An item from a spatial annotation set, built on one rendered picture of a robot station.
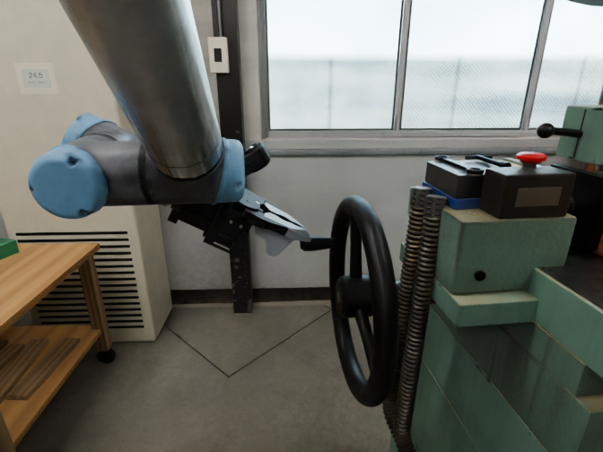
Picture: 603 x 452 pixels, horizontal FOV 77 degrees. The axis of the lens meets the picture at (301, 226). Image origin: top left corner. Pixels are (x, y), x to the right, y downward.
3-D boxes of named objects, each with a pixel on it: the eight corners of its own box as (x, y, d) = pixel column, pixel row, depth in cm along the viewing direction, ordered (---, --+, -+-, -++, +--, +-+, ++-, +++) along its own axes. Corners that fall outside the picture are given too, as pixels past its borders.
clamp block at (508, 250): (404, 246, 56) (410, 186, 53) (489, 241, 58) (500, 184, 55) (452, 298, 43) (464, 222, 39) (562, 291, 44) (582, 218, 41)
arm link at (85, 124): (47, 168, 48) (77, 153, 56) (132, 206, 51) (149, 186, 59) (65, 112, 46) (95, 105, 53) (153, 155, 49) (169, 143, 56)
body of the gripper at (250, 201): (241, 237, 64) (173, 205, 60) (266, 194, 61) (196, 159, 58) (239, 258, 57) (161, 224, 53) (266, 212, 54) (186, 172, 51)
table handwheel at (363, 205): (384, 319, 34) (346, 446, 52) (588, 305, 36) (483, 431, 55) (330, 157, 56) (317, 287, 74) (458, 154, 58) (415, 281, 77)
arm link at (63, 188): (127, 150, 37) (156, 131, 47) (7, 151, 37) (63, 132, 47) (141, 222, 41) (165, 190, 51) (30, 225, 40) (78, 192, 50)
